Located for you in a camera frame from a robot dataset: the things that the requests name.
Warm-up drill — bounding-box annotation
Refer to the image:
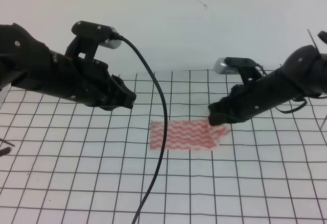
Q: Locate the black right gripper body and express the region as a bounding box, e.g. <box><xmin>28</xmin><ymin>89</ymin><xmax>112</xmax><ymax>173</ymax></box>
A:
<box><xmin>208</xmin><ymin>45</ymin><xmax>326</xmax><ymax>124</ymax></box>

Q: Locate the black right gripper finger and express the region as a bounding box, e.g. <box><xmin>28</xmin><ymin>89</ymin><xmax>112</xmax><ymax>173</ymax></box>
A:
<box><xmin>208</xmin><ymin>113</ymin><xmax>227</xmax><ymax>126</ymax></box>

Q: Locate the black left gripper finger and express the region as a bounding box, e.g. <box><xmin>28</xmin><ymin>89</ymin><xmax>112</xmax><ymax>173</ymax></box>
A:
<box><xmin>118</xmin><ymin>88</ymin><xmax>136</xmax><ymax>109</ymax></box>

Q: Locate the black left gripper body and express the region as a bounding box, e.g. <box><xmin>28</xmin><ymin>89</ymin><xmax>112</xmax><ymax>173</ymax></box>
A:
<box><xmin>1</xmin><ymin>23</ymin><xmax>125</xmax><ymax>111</ymax></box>

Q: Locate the pink wavy striped towel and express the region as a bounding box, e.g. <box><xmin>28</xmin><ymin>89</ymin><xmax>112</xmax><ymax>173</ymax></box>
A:
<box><xmin>165</xmin><ymin>118</ymin><xmax>229</xmax><ymax>150</ymax></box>

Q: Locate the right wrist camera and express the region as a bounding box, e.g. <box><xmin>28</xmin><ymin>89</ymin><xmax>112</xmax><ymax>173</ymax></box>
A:
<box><xmin>214</xmin><ymin>57</ymin><xmax>266</xmax><ymax>85</ymax></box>

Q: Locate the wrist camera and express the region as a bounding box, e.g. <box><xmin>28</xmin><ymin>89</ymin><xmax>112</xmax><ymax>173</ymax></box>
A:
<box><xmin>65</xmin><ymin>21</ymin><xmax>122</xmax><ymax>62</ymax></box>
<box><xmin>214</xmin><ymin>57</ymin><xmax>266</xmax><ymax>85</ymax></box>

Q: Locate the black left camera cable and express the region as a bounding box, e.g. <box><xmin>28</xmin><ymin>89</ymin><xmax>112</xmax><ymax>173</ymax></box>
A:
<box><xmin>112</xmin><ymin>33</ymin><xmax>168</xmax><ymax>224</ymax></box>

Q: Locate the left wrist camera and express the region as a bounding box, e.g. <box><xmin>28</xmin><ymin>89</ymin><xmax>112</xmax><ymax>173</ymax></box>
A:
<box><xmin>65</xmin><ymin>21</ymin><xmax>122</xmax><ymax>62</ymax></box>

